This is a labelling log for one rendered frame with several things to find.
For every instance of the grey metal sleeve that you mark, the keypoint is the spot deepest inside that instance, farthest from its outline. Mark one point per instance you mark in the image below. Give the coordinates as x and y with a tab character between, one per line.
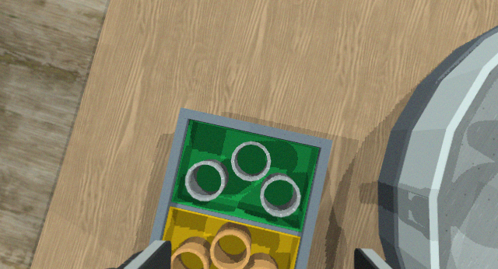
247	176
195	190
285	209

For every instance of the bronze bushing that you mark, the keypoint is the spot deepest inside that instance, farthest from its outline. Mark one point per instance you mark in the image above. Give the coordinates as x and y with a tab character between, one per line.
261	261
195	244
224	260

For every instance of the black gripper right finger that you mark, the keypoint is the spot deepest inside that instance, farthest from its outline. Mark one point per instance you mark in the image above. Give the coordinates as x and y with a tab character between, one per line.
368	259

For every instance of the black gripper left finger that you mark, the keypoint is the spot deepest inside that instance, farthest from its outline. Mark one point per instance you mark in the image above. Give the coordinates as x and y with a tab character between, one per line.
156	256

